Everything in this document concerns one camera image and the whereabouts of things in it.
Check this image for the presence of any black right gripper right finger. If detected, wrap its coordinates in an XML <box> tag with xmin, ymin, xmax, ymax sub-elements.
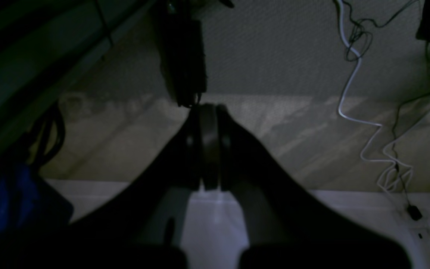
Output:
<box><xmin>217</xmin><ymin>105</ymin><xmax>409</xmax><ymax>262</ymax></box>

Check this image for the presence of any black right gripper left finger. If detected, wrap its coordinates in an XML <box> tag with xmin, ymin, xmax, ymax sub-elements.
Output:
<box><xmin>69</xmin><ymin>108</ymin><xmax>204</xmax><ymax>258</ymax></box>

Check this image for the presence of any blue bag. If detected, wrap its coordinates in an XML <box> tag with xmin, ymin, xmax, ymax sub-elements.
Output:
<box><xmin>0</xmin><ymin>164</ymin><xmax>74</xmax><ymax>262</ymax></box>

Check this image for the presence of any white cable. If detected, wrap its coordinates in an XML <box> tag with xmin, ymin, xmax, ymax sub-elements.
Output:
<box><xmin>334</xmin><ymin>0</ymin><xmax>430</xmax><ymax>195</ymax></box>

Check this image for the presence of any thin black cable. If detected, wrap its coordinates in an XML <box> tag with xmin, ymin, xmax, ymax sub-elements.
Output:
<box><xmin>344</xmin><ymin>0</ymin><xmax>430</xmax><ymax>221</ymax></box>

